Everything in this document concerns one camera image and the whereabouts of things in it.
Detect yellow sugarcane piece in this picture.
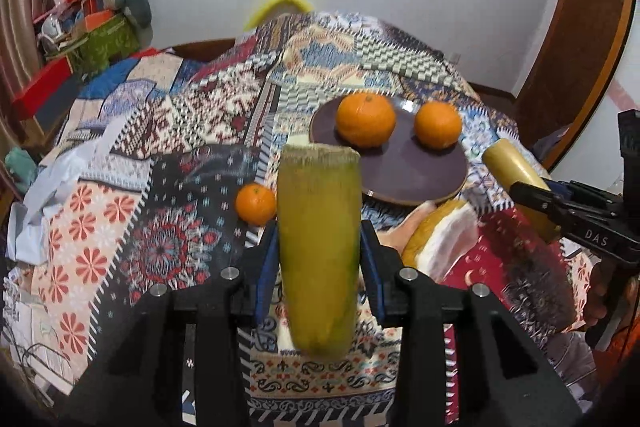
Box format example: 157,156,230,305
482,139,560,244
277,144,362,361

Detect large orange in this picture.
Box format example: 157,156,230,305
335,92,396,148
413,101,462,150

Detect small tangerine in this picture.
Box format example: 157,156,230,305
234,183,277,227

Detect person's right hand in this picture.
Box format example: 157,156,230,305
582,259,639,329

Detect dark purple plate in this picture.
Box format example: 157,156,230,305
308,93,471,207

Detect patchwork patterned bedspread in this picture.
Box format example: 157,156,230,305
2,13,599,426

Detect red box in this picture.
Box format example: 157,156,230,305
11,56,73,120

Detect yellow foam tube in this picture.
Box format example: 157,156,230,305
243,0,314,31

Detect green storage bag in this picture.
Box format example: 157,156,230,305
65,14,140,76

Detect striped red gold curtain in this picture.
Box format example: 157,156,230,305
0,0,68,148

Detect white wall socket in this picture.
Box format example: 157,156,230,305
448,52,461,65

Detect wooden door frame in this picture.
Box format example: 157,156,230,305
516,0,636,170

